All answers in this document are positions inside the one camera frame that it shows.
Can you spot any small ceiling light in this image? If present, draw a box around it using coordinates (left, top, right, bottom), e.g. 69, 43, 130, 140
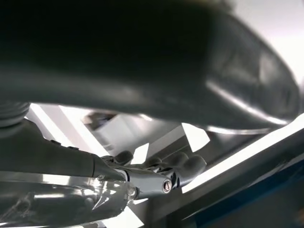
181, 123, 210, 153

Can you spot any long ceiling light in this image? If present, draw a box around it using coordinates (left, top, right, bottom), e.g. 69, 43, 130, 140
181, 113, 304, 194

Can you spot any blue metal beam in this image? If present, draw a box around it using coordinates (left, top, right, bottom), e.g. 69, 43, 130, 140
185, 157, 304, 228

